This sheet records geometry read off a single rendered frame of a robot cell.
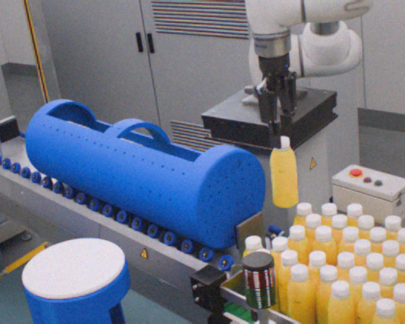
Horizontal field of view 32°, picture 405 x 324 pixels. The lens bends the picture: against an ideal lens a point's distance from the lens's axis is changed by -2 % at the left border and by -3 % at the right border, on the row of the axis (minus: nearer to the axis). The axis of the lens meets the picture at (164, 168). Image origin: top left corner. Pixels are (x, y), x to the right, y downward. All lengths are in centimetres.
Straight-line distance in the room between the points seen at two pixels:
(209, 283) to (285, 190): 30
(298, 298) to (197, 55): 250
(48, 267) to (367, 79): 342
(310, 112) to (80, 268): 103
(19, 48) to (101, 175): 535
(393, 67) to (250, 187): 296
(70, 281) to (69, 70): 311
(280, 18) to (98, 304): 83
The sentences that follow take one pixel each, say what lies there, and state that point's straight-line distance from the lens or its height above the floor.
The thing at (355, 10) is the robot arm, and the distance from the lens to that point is 165.
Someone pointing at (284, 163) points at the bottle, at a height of 125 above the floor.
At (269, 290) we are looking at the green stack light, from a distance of 141.
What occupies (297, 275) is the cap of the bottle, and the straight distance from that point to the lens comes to 167.
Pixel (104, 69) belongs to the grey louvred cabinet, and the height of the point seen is 75.
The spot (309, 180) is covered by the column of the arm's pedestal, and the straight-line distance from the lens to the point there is 266.
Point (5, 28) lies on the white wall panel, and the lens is 754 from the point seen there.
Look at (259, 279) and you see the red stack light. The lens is 138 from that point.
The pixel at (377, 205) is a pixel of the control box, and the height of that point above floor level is 105.
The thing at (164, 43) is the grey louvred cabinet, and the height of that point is 95.
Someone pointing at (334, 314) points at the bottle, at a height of 102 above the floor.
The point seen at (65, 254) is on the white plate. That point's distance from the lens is 197.
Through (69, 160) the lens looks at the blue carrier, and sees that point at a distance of 231.
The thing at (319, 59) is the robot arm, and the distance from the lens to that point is 249.
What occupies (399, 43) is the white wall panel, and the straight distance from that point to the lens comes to 478.
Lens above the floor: 202
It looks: 25 degrees down
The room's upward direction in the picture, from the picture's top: 9 degrees counter-clockwise
